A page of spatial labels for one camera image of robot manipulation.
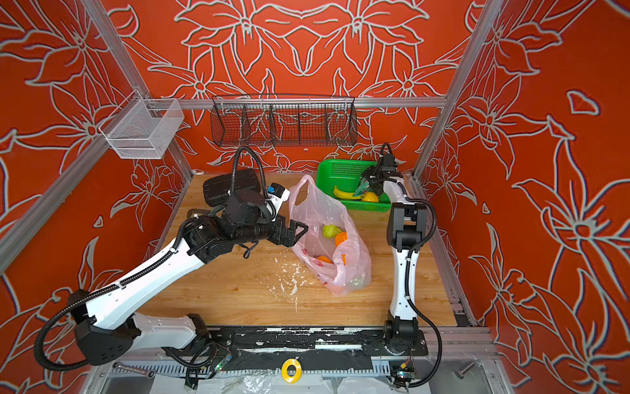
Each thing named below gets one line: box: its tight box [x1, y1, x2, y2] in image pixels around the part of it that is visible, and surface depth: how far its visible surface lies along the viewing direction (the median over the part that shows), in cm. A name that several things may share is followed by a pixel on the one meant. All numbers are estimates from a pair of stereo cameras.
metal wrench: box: [112, 361, 156, 380], surface depth 71 cm
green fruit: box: [322, 224, 343, 239], surface depth 94 cm
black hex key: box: [187, 208, 211, 220], surface depth 106 cm
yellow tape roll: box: [281, 357, 303, 385], surface depth 69 cm
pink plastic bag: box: [287, 174, 373, 297], surface depth 83 cm
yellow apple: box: [361, 191, 379, 203], surface depth 105 cm
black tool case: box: [202, 169, 261, 208], surface depth 109 cm
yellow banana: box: [333, 185, 364, 200], surface depth 109 cm
